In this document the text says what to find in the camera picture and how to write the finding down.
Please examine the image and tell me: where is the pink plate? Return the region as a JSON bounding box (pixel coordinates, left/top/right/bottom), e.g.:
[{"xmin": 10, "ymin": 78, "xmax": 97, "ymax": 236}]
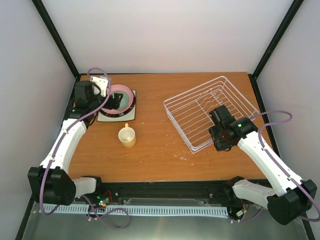
[{"xmin": 101, "ymin": 84, "xmax": 135, "ymax": 114}]

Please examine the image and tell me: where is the white wire dish rack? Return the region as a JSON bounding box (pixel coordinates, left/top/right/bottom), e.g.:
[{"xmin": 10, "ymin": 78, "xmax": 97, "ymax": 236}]
[{"xmin": 163, "ymin": 76, "xmax": 259, "ymax": 154}]

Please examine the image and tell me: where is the yellow mug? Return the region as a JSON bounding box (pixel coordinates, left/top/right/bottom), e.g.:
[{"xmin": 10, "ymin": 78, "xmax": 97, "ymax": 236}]
[{"xmin": 118, "ymin": 123, "xmax": 136, "ymax": 148}]

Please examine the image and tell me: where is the green ceramic bowl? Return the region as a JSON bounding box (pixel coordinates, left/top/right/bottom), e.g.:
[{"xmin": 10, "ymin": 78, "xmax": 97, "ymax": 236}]
[{"xmin": 111, "ymin": 91, "xmax": 131, "ymax": 111}]

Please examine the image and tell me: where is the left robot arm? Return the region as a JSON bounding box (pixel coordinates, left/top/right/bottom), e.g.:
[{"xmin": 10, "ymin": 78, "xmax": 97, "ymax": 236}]
[{"xmin": 27, "ymin": 77, "xmax": 112, "ymax": 216}]

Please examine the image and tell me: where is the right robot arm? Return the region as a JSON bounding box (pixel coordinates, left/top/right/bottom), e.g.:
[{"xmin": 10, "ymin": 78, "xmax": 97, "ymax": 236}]
[{"xmin": 208, "ymin": 105, "xmax": 320, "ymax": 225}]

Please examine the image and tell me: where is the black striped round plate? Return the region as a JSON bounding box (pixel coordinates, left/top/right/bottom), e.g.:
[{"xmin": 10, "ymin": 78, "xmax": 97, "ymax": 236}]
[{"xmin": 99, "ymin": 95, "xmax": 136, "ymax": 118}]

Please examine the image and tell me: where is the white square plate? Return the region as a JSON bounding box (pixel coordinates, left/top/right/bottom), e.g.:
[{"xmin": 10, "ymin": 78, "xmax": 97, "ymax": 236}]
[{"xmin": 97, "ymin": 90, "xmax": 136, "ymax": 123}]

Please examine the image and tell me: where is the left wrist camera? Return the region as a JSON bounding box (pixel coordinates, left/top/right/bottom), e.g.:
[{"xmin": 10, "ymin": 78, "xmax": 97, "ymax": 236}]
[{"xmin": 90, "ymin": 76, "xmax": 109, "ymax": 97}]

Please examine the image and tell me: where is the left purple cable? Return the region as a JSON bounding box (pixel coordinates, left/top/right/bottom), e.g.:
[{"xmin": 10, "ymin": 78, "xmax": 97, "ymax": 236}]
[{"xmin": 39, "ymin": 66, "xmax": 112, "ymax": 216}]

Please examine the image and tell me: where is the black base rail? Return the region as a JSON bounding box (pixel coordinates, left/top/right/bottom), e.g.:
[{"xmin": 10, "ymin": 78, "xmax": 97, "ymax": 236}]
[{"xmin": 98, "ymin": 180, "xmax": 232, "ymax": 204}]

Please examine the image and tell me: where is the light blue cable duct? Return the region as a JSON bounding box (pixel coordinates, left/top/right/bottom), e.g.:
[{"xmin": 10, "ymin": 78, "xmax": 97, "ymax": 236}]
[{"xmin": 55, "ymin": 204, "xmax": 229, "ymax": 219}]

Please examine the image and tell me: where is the left black frame post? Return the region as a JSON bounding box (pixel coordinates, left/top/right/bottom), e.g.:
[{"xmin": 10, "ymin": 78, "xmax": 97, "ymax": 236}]
[{"xmin": 31, "ymin": 0, "xmax": 81, "ymax": 79}]

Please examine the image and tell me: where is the black frame post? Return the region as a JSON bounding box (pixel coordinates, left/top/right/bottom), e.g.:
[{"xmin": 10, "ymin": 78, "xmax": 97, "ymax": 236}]
[
  {"xmin": 31, "ymin": 0, "xmax": 81, "ymax": 79},
  {"xmin": 251, "ymin": 0, "xmax": 305, "ymax": 79}
]

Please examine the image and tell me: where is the floor purple cable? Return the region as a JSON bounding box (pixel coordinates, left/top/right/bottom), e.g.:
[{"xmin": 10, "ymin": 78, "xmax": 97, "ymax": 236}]
[{"xmin": 83, "ymin": 196, "xmax": 131, "ymax": 229}]

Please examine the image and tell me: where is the right black frame post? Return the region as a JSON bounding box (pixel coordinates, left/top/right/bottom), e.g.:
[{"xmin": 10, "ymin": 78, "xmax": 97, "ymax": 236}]
[{"xmin": 251, "ymin": 0, "xmax": 305, "ymax": 79}]

